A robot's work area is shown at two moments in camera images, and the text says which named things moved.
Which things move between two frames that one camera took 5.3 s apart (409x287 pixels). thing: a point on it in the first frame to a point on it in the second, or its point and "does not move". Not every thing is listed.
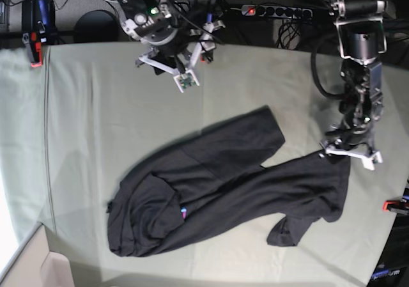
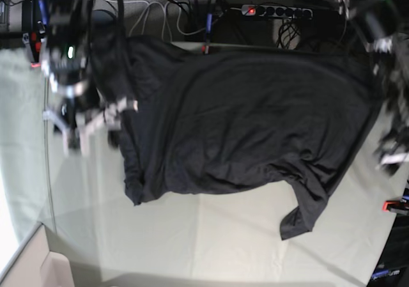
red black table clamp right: (401, 207) does not move
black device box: (40, 8) does not move
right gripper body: (353, 135) to (393, 150)
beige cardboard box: (36, 266) does not move
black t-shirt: (213, 179) to (236, 123)
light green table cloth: (75, 117) does not move
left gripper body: (172, 48) to (77, 119)
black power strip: (276, 11) does not move
